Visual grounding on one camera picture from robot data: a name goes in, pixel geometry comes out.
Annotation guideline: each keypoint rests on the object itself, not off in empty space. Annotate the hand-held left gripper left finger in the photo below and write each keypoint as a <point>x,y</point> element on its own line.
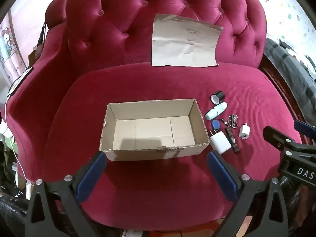
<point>91,175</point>

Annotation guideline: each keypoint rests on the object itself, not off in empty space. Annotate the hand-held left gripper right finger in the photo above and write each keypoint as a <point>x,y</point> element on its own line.
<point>222,175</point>

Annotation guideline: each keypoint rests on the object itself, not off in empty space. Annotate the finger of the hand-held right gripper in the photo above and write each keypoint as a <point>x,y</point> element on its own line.
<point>306,128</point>
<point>279,137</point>

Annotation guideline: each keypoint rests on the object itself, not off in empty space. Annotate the large white charger plug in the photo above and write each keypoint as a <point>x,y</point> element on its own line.
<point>221,143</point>

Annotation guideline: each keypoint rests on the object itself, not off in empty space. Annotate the small white charger plug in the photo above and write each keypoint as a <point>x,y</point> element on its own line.
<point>244,131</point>

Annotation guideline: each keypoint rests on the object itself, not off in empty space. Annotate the slim black tube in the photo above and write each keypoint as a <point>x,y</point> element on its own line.
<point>232,139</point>

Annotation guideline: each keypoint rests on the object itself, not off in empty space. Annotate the blue key fob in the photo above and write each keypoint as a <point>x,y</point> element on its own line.
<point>216,124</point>

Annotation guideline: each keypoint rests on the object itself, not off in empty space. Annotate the mint and white bottle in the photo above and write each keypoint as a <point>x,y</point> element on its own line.
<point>215,111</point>

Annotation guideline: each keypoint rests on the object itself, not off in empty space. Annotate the cardboard box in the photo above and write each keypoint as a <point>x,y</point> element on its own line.
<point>148,133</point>

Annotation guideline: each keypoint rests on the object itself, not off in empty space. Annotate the dark quilted blanket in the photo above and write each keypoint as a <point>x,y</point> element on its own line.
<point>288,74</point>

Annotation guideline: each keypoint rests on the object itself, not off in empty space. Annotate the black cylindrical cap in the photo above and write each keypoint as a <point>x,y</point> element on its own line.
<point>218,96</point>

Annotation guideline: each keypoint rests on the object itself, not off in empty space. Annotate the black textured roll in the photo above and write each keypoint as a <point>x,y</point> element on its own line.
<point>12,208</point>

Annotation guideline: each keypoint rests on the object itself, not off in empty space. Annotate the red velvet tufted armchair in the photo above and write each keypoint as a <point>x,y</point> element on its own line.
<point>148,79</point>

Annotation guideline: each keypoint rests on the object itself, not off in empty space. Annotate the brown cardboard carton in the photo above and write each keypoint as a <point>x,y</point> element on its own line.
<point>35,56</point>

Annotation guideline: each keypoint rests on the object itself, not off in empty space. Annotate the brown paper sheet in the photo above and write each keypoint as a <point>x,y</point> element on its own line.
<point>185,42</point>

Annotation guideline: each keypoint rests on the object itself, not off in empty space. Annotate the cartoon cat wall poster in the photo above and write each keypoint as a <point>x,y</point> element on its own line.
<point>7,49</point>

